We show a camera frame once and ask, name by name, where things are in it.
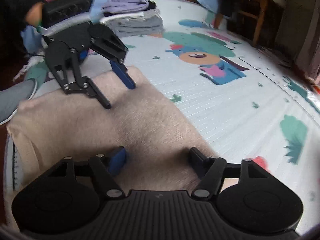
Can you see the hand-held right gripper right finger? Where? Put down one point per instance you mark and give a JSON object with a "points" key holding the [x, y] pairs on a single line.
{"points": [[196, 161]]}

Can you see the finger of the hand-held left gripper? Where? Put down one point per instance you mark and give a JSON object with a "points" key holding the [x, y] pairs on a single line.
{"points": [[100, 97], [123, 76]]}

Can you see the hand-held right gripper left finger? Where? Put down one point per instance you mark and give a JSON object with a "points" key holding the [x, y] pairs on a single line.
{"points": [[118, 158]]}

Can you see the beige sweater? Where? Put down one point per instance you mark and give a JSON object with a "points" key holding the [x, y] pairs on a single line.
{"points": [[125, 125]]}

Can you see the person's left forearm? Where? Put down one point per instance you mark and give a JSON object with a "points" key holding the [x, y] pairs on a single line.
{"points": [[15, 2]]}

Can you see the grey folded garment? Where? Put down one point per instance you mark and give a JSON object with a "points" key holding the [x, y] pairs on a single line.
{"points": [[140, 26]]}

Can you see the purple folded garment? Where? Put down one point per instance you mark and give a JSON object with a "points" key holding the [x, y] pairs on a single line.
{"points": [[125, 3]]}

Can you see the printed play mat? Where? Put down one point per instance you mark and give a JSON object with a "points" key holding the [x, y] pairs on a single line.
{"points": [[225, 105]]}

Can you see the white lace cloth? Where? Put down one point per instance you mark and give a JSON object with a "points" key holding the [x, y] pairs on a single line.
{"points": [[30, 65]]}

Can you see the black folded garment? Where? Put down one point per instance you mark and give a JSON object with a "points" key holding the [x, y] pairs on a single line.
{"points": [[151, 5]]}

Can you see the grey slipper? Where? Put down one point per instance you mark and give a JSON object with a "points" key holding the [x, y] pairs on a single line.
{"points": [[15, 100]]}

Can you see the orange object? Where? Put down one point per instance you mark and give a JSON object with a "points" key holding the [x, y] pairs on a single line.
{"points": [[317, 88]]}

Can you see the wooden chair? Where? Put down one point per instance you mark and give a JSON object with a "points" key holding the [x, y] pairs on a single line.
{"points": [[260, 17]]}

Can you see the curtain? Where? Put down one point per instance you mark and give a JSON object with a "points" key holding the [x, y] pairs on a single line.
{"points": [[307, 30]]}

